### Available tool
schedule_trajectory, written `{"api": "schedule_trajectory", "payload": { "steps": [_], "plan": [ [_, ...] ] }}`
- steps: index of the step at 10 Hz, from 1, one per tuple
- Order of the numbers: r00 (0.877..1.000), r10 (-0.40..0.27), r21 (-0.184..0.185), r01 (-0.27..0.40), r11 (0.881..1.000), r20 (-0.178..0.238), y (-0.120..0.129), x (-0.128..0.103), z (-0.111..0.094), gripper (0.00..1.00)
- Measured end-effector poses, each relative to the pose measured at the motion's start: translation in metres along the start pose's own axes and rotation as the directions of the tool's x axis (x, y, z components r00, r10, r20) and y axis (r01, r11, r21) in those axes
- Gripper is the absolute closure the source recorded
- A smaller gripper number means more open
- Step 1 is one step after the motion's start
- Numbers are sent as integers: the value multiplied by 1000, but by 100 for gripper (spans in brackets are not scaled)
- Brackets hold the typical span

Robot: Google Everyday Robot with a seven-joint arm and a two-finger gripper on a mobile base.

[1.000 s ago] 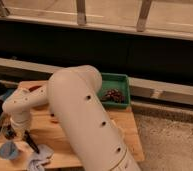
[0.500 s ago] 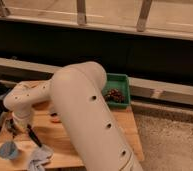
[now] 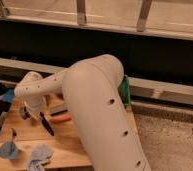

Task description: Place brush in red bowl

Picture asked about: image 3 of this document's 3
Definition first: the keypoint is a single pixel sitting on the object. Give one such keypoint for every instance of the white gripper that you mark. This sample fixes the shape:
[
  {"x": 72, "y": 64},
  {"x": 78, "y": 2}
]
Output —
[{"x": 34, "y": 107}]

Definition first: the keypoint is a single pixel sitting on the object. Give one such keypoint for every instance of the black handled brush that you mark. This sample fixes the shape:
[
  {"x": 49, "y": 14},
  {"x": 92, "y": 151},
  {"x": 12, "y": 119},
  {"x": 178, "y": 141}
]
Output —
[{"x": 47, "y": 126}]

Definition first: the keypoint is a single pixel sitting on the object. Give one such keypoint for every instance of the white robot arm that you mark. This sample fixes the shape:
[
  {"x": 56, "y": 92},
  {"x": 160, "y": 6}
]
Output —
[{"x": 90, "y": 90}]

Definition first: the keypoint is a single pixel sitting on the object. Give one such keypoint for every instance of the grey sanding block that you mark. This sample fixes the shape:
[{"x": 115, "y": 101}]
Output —
[{"x": 58, "y": 109}]

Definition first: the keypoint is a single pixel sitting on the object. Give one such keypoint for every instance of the orange carrot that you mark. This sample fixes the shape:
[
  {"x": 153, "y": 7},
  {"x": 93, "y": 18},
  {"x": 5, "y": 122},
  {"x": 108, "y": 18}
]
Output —
[{"x": 60, "y": 119}]

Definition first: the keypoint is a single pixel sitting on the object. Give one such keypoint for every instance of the blue object beside table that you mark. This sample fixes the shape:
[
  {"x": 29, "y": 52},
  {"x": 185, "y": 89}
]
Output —
[{"x": 8, "y": 96}]

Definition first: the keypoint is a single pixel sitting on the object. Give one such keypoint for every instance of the light blue rag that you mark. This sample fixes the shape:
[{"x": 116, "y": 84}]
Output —
[{"x": 39, "y": 157}]

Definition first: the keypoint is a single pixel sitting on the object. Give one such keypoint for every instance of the blue round cloth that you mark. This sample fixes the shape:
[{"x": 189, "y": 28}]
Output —
[{"x": 9, "y": 150}]

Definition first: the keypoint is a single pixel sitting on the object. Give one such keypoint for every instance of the green plastic tray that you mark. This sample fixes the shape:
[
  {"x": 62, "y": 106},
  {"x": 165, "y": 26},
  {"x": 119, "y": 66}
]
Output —
[{"x": 124, "y": 91}]

